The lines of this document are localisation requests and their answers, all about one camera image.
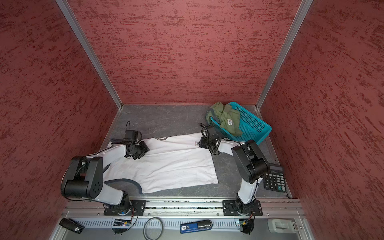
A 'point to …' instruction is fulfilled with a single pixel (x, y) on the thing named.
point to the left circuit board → (120, 226)
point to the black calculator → (274, 179)
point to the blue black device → (196, 226)
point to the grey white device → (282, 225)
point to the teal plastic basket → (254, 129)
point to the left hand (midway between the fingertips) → (148, 153)
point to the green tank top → (226, 116)
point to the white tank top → (168, 162)
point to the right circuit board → (248, 226)
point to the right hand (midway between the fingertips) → (201, 145)
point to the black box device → (72, 225)
